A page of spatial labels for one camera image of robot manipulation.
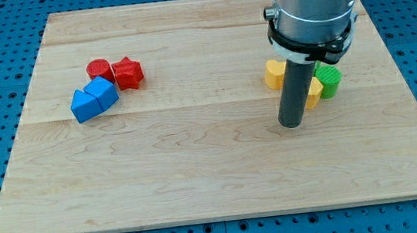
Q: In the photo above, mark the yellow heart block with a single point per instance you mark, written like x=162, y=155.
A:
x=274, y=74

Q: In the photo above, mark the yellow block behind rod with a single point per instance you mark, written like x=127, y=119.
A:
x=314, y=93

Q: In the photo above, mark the blue triangle block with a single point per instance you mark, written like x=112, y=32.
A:
x=84, y=106

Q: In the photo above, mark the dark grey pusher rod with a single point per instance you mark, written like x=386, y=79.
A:
x=296, y=84

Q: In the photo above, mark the red cylinder block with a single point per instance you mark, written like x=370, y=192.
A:
x=100, y=67

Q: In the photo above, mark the green cylinder block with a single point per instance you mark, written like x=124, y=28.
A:
x=330, y=77

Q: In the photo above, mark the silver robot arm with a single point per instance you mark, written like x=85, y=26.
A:
x=310, y=21

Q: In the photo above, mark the wooden board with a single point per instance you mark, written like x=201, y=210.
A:
x=199, y=140

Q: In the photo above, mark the black and white mount clamp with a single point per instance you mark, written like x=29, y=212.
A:
x=304, y=53

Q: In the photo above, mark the blue cube block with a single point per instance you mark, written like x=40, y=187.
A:
x=104, y=91

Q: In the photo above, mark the red star block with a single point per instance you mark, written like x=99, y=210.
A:
x=128, y=73

